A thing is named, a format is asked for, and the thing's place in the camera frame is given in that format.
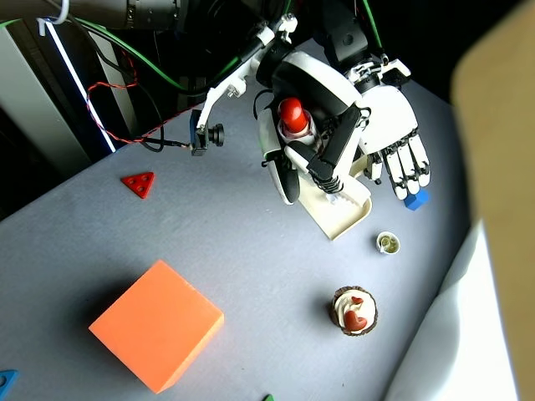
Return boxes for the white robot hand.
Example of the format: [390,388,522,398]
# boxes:
[354,82,432,201]
[254,49,364,206]

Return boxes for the cream plastic dustpan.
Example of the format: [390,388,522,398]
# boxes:
[297,148,374,242]

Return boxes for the blue hexagonal block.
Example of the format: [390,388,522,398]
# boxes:
[403,188,431,212]

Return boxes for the tan wooden board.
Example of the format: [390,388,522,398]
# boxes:
[450,0,535,401]

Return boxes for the small blue patterned toy bowl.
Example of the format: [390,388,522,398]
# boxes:
[374,230,401,255]

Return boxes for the grey table cloth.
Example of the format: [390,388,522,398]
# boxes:
[0,37,482,401]

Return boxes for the toy cupcake with white frosting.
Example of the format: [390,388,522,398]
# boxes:
[331,285,380,338]

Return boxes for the red triangle block with holes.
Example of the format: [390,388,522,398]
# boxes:
[120,170,155,200]

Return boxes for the white backdrop cloth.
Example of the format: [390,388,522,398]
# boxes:
[383,221,522,401]

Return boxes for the large orange block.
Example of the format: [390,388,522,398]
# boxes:
[88,258,226,394]

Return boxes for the blue block with holes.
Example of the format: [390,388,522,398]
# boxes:
[0,369,20,400]

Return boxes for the green cable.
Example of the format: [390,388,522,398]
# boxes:
[361,0,384,53]
[69,15,242,92]

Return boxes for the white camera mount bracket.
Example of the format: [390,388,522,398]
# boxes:
[196,14,300,126]

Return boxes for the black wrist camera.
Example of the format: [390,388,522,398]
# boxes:
[190,110,227,158]

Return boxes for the black camera cable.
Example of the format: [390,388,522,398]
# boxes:
[140,83,196,154]

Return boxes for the red and black twisted cable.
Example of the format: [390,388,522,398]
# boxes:
[86,81,197,145]

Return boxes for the white cable tie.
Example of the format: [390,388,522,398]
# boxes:
[36,0,70,37]

